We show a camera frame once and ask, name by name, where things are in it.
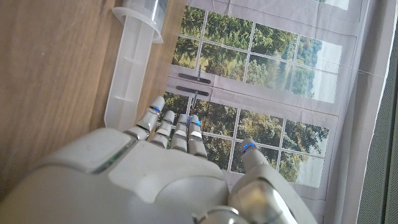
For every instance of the large clear plastic syringe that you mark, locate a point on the large clear plastic syringe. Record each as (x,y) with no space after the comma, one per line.
(132,71)

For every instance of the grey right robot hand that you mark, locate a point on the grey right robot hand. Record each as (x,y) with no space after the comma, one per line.
(149,180)

